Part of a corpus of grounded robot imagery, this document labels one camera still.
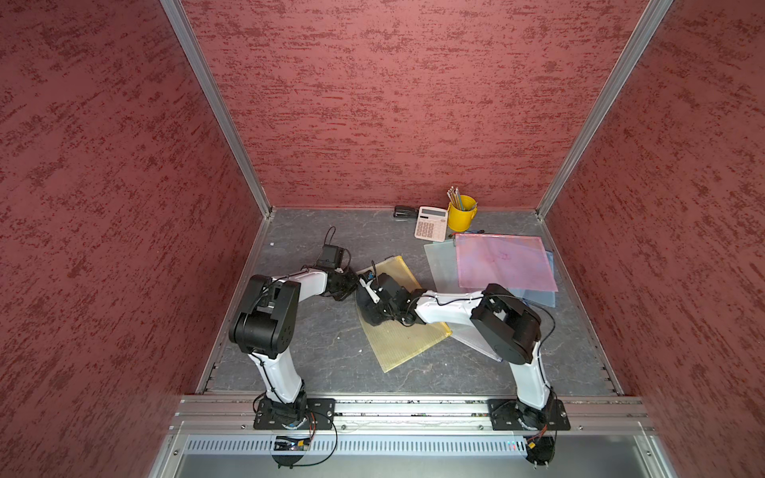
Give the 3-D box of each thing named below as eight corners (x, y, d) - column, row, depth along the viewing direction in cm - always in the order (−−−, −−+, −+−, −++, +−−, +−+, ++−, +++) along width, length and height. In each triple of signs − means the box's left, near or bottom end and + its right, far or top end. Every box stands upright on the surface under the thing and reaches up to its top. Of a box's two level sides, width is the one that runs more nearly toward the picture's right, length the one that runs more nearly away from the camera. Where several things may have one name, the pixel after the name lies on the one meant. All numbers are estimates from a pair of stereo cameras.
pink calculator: (413, 237, 114) (413, 232, 112) (418, 210, 124) (418, 204, 121) (444, 242, 113) (445, 236, 110) (447, 215, 123) (448, 209, 120)
